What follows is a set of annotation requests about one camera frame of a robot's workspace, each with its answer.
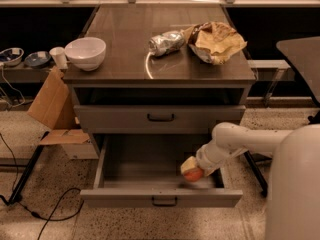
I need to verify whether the grey side shelf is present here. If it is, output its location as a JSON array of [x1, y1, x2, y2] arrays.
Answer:
[[0, 63, 56, 84]]

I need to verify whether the blue patterned bowl right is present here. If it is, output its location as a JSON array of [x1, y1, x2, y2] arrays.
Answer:
[[24, 51, 51, 69]]

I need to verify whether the white ceramic bowl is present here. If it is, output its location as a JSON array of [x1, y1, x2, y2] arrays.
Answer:
[[64, 37, 106, 71]]

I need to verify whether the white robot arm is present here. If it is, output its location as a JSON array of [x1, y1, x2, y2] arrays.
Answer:
[[180, 122, 320, 240]]

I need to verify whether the grey drawer cabinet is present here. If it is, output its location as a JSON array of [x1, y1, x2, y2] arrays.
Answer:
[[64, 3, 256, 150]]

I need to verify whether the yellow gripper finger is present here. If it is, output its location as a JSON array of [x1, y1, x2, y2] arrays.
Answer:
[[180, 156, 198, 175]]

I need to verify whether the black left frame leg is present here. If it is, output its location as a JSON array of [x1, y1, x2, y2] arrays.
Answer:
[[9, 144, 44, 205]]

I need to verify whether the crushed silver can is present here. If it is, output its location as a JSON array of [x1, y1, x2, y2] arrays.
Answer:
[[148, 31, 185, 57]]

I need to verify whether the closed upper drawer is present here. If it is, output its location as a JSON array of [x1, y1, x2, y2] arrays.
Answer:
[[74, 105, 245, 134]]

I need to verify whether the red apple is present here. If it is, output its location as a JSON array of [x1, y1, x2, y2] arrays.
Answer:
[[183, 168, 203, 182]]

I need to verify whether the crumpled brown chip bag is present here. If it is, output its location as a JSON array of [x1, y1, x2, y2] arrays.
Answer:
[[183, 22, 247, 65]]

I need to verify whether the blue patterned bowl left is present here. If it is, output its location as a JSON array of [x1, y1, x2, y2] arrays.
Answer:
[[0, 47, 24, 67]]

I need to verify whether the brown cardboard box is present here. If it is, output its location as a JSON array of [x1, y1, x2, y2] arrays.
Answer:
[[27, 67, 98, 159]]

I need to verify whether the blue patterned bowl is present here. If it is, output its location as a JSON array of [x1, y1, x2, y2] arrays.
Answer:
[[24, 51, 51, 69], [0, 47, 24, 67]]

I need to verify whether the open middle drawer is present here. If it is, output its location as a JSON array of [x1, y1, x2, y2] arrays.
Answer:
[[81, 134, 243, 208]]

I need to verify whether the white paper cup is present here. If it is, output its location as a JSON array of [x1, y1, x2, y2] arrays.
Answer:
[[49, 47, 68, 69]]

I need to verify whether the black metal stand leg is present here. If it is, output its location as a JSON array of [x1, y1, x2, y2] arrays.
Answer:
[[244, 152, 268, 197]]

